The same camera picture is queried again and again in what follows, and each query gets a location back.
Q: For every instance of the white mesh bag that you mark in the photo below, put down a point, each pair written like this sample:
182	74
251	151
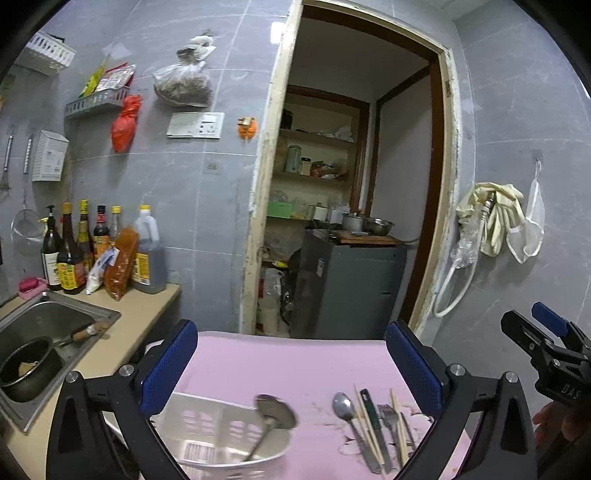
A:
528	235

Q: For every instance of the metal fork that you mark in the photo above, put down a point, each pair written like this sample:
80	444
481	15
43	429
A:
388	420

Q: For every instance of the green box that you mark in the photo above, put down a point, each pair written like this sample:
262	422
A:
280	209

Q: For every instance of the large vinegar jug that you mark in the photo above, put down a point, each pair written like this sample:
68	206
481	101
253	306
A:
150	263

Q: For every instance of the metal tap valve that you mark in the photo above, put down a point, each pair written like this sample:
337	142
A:
488	203

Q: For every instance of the yellow green packet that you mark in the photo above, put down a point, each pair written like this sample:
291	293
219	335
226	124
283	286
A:
94	78

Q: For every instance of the dark soy sauce bottle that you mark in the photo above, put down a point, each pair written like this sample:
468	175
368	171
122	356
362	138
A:
70	267

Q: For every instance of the metal ladle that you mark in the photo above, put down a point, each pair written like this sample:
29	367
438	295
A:
276	410

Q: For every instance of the grey wall rack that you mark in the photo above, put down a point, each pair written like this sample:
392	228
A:
94	104

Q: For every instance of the hanging metal peeler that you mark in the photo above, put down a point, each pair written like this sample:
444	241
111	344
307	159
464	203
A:
7	161

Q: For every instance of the steel pot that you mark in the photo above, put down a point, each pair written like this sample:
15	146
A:
354	222

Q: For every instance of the cream rubber gloves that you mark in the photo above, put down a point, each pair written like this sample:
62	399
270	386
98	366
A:
498	217

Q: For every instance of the steel bowl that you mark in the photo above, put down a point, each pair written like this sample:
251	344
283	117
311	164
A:
378	226

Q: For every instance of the metal strainer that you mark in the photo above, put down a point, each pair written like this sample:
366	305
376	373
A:
25	224

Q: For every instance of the metal spoon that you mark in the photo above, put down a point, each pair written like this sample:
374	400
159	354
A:
342	406

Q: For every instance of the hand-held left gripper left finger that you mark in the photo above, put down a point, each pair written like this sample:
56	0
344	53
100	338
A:
170	364

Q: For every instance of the orange wall hook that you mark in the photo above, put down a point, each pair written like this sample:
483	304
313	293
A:
247	128

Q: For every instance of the black pot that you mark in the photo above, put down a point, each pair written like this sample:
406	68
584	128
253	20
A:
27	369

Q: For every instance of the red labelled sauce bottle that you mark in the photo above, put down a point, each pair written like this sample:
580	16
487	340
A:
101	235

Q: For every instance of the small bag of dried mushrooms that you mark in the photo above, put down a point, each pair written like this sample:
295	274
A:
198	46

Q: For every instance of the wooden shelf unit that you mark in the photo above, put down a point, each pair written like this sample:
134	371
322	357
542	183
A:
318	138

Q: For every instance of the yellow capped sauce bottle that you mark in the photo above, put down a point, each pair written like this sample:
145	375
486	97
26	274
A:
84	235

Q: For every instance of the pink table cover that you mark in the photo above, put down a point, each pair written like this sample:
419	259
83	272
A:
286	364

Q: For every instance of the white blue packet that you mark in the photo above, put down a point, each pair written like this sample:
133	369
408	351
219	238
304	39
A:
101	270

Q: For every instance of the chili powder bag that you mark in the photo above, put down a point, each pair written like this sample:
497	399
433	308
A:
121	265

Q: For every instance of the steel sink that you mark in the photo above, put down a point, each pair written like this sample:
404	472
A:
64	314

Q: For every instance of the white wall basket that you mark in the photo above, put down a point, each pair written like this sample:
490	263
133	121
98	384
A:
51	53

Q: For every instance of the red seasoning packet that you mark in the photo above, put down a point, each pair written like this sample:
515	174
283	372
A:
117	78

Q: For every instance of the green jar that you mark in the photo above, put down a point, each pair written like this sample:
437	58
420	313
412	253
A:
293	159

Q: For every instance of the white wall box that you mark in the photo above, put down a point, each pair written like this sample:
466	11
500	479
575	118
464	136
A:
50	156

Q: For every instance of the wooden chopstick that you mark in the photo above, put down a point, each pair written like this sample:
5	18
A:
369	434
402	429
364	422
398	424

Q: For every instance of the red plastic bag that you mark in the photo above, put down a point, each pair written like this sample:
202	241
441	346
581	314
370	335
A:
125	124

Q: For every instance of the small glass jar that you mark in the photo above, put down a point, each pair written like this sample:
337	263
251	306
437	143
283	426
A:
305	166

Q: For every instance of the pink soap dish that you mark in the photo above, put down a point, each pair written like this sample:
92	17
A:
33	286

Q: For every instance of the person's right hand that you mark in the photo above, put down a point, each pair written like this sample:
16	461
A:
551	420

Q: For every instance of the clear plastic bag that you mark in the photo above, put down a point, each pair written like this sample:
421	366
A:
464	249

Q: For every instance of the wooden cutting board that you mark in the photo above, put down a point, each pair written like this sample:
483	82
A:
369	239

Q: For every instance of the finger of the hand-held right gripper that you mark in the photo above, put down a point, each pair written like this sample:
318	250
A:
549	319
521	332

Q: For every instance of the white plastic utensil basket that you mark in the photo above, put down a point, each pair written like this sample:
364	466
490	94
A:
207	420

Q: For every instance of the wooden door frame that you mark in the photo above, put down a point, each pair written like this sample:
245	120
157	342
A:
265	184

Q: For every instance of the white wall socket panel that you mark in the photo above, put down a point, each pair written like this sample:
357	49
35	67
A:
196	125

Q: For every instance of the clear bag of dried goods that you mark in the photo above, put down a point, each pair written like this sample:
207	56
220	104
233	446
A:
182	85

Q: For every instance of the small clear bottle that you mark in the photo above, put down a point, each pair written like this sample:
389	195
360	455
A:
116	226

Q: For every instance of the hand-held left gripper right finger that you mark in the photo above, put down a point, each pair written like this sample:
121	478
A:
413	364

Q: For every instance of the grey cabinet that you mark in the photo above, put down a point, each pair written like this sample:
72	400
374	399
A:
351	286

